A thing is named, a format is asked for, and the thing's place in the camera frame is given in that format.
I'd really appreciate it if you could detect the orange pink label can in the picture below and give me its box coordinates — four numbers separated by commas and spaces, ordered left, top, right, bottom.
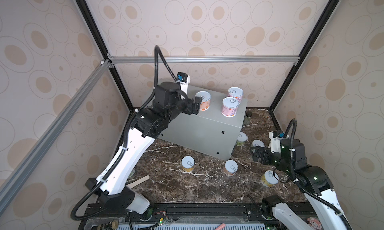
195, 91, 211, 111

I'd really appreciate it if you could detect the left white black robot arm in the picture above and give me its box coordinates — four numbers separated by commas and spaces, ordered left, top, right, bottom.
71, 82, 202, 221

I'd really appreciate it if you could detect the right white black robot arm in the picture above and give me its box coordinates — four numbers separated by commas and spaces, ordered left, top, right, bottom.
250, 139, 352, 230

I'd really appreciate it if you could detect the teal flat can right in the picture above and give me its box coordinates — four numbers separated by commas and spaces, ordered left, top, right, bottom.
252, 140, 265, 148

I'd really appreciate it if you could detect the green label can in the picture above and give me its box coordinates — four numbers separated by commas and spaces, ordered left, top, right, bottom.
236, 132, 248, 147

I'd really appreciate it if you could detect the yellow can front right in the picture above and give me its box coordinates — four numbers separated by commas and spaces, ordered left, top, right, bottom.
261, 170, 280, 188

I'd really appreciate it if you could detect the brown orange label can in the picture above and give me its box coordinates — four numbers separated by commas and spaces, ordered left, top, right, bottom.
223, 160, 238, 176

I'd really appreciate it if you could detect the glass jar black lid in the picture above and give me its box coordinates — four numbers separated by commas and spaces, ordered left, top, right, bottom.
243, 111, 253, 126

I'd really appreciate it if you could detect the grey metal cabinet box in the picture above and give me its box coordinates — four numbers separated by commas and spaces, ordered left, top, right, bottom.
158, 90, 248, 161

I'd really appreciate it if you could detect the yellow label can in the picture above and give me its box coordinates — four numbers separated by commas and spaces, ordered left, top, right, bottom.
181, 156, 195, 173

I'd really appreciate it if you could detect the pink toy figure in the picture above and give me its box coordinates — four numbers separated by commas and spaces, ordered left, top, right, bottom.
307, 217, 323, 230

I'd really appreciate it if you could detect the pink pen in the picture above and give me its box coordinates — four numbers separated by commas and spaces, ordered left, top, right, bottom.
215, 223, 226, 230

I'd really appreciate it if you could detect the wooden spatula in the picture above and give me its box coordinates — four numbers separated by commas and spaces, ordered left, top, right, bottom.
126, 175, 150, 189

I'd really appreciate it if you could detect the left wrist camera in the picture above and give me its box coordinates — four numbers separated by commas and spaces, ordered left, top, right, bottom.
177, 72, 191, 93

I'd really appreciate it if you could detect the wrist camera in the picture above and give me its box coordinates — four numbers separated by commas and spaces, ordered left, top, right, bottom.
177, 72, 191, 93
268, 130, 284, 153

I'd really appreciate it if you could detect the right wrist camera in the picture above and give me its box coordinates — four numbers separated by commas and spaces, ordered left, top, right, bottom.
268, 130, 284, 153

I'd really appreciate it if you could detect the horizontal aluminium rail back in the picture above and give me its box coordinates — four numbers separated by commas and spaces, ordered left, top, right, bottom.
111, 55, 300, 64

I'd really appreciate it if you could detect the diagonal aluminium rail left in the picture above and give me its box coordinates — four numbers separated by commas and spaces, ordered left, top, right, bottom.
0, 59, 111, 214

